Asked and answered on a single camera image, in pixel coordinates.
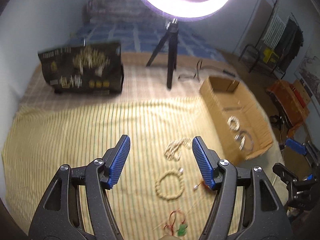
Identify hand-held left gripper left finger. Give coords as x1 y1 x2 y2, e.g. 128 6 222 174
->
28 134 131 240

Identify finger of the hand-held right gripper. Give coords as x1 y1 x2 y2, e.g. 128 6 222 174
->
272 163 301 188
284 137 320 166

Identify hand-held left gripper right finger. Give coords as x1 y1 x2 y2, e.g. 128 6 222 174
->
192 136 293 240

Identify white pearl necklace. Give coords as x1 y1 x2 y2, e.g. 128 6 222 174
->
164 137 193 161

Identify cream bead bracelet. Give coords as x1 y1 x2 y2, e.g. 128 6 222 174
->
155 168 185 202

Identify red string green pendant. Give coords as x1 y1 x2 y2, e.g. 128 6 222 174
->
163 209 188 239

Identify small black tripod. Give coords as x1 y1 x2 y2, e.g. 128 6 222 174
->
270 115 288 133

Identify silver bangle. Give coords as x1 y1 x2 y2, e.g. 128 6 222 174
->
239 129 255 153

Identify orange cloth covered stool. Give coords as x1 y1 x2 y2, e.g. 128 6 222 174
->
266 80 310 127

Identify cardboard box with red strip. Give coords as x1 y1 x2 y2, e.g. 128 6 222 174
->
287 80 314 108

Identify yellow striped blanket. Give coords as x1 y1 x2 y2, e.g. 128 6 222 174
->
2 97 288 240

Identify beige plaid blanket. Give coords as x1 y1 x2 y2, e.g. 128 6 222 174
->
20 51 240 105

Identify black printed snack bag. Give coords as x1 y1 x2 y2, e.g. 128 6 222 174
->
37 41 125 95

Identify black clothes rack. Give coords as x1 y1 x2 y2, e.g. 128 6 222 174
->
239 0 304 78

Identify dark hanging clothes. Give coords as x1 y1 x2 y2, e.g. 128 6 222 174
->
275 17 304 72

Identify black tripod stand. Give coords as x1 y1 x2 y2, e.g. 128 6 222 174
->
146 19 180 89

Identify white striped towel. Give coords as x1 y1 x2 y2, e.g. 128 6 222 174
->
262 7 285 48

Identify blue patchwork bedsheet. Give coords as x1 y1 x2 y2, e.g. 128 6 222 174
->
62 21 220 55

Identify folded floral quilt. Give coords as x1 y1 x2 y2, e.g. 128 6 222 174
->
82 0 160 24

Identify landscape wall painting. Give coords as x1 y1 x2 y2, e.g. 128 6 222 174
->
295 37 320 98

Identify black ring light cable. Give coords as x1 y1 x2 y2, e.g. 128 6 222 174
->
178 59 237 82

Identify white ring light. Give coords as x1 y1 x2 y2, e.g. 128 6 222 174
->
132 0 237 22

